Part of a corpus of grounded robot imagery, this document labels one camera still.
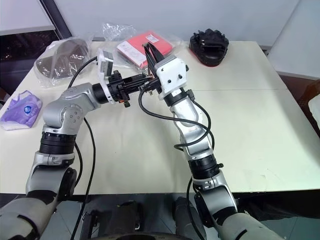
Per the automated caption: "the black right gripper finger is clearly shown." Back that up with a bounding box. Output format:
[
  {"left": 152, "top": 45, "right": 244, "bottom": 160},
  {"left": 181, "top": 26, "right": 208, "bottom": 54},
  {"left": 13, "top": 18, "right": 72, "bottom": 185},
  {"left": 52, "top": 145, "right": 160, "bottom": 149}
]
[
  {"left": 147, "top": 42, "right": 166, "bottom": 65},
  {"left": 142, "top": 43, "right": 156, "bottom": 76}
]

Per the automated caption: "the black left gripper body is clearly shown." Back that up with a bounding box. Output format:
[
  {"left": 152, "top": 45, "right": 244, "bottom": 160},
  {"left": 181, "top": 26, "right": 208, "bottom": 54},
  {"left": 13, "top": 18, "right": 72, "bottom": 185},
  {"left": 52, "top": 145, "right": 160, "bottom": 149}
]
[{"left": 107, "top": 71, "right": 132, "bottom": 109}]

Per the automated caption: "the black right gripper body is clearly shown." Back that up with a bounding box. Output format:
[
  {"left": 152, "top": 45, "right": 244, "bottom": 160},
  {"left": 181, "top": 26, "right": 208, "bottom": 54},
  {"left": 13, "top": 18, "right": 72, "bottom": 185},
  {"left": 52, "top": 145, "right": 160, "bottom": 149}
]
[{"left": 138, "top": 76, "right": 163, "bottom": 97}]

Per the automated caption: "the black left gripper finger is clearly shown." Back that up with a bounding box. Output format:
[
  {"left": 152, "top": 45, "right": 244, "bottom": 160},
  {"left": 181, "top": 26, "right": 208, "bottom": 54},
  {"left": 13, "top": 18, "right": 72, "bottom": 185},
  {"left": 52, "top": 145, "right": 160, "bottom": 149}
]
[
  {"left": 121, "top": 74, "right": 151, "bottom": 85},
  {"left": 123, "top": 83, "right": 148, "bottom": 93}
]

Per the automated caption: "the red packet in plastic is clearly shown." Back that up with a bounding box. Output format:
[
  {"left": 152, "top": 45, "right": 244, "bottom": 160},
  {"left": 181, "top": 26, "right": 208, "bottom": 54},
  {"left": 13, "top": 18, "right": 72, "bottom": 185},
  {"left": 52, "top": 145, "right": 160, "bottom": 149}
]
[{"left": 116, "top": 30, "right": 175, "bottom": 70}]

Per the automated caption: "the clear bag around red book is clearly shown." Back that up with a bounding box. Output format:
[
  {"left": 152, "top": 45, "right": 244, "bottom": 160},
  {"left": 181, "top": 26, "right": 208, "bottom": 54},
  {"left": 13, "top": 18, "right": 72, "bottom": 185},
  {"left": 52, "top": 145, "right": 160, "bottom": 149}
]
[{"left": 112, "top": 29, "right": 191, "bottom": 74}]

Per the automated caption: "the empty crumpled clear plastic bag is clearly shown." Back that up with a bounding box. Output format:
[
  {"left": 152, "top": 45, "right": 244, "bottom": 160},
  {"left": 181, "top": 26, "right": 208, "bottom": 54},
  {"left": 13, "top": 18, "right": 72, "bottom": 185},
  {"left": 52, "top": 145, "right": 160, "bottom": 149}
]
[{"left": 101, "top": 21, "right": 138, "bottom": 42}]

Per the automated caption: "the black pad with red base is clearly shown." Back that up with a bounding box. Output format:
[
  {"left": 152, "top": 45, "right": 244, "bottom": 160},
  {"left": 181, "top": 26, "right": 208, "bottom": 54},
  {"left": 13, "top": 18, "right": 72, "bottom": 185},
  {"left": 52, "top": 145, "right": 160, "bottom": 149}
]
[{"left": 188, "top": 27, "right": 231, "bottom": 67}]

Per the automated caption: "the brown cap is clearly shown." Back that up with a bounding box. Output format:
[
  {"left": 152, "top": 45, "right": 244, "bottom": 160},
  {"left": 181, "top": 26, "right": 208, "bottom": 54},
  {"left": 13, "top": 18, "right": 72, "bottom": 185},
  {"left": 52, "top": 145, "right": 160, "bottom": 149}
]
[{"left": 36, "top": 38, "right": 90, "bottom": 79}]

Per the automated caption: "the brown item in plastic bag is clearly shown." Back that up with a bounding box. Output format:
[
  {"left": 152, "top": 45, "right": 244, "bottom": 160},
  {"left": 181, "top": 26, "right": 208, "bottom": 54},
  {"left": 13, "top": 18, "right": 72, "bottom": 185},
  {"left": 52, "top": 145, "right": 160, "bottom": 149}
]
[{"left": 33, "top": 34, "right": 95, "bottom": 89}]

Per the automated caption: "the purple plastic bag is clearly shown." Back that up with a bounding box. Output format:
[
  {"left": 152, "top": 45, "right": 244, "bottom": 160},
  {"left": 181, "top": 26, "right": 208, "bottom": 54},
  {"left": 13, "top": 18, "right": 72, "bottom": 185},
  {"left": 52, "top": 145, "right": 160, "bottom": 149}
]
[{"left": 0, "top": 90, "right": 44, "bottom": 131}]

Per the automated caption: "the dark curved rim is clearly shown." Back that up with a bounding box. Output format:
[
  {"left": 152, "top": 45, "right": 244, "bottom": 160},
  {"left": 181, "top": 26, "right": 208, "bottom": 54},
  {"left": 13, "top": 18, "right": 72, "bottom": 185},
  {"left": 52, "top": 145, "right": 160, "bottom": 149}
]
[{"left": 116, "top": 231, "right": 181, "bottom": 240}]

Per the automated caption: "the dark brown chair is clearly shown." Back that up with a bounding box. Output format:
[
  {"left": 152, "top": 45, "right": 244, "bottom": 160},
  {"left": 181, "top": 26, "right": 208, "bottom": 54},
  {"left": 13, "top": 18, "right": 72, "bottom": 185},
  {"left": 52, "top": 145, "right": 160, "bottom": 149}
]
[{"left": 298, "top": 79, "right": 320, "bottom": 121}]

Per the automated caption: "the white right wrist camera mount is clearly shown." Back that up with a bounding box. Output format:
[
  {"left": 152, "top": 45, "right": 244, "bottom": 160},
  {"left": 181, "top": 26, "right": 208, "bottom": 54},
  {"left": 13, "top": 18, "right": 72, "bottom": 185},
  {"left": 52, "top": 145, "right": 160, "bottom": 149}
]
[{"left": 154, "top": 56, "right": 189, "bottom": 101}]

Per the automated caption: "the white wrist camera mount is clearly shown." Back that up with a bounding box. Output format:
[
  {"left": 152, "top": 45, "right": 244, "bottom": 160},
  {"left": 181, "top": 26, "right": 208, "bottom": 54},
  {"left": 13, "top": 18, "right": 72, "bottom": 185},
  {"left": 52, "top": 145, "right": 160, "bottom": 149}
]
[
  {"left": 154, "top": 56, "right": 189, "bottom": 101},
  {"left": 96, "top": 48, "right": 118, "bottom": 106}
]

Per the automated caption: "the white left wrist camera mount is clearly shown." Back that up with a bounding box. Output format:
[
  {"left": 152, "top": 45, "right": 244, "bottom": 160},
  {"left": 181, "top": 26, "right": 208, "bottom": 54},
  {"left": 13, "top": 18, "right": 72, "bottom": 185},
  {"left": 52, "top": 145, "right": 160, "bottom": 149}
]
[{"left": 96, "top": 48, "right": 118, "bottom": 106}]

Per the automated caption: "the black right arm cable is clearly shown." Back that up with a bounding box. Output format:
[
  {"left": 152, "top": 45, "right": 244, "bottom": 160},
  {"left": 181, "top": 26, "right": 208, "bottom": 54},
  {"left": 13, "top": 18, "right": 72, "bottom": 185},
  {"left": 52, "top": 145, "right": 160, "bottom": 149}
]
[{"left": 138, "top": 88, "right": 216, "bottom": 151}]

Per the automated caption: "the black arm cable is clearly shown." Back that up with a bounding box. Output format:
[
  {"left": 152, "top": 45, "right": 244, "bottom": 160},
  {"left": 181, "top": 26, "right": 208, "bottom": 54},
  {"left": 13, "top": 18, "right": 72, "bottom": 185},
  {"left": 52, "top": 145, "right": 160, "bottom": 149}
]
[
  {"left": 138, "top": 88, "right": 216, "bottom": 151},
  {"left": 67, "top": 56, "right": 99, "bottom": 221}
]

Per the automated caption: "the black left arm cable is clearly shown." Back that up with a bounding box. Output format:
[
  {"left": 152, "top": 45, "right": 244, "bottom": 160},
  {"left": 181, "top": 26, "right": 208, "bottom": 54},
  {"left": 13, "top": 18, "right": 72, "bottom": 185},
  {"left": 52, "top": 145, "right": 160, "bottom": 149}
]
[{"left": 67, "top": 56, "right": 99, "bottom": 221}]

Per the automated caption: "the dark grey frame bar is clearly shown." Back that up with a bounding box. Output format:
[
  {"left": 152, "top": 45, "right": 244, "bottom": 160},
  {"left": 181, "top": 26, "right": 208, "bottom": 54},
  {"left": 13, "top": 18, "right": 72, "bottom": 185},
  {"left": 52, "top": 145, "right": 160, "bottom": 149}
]
[{"left": 40, "top": 0, "right": 74, "bottom": 41}]

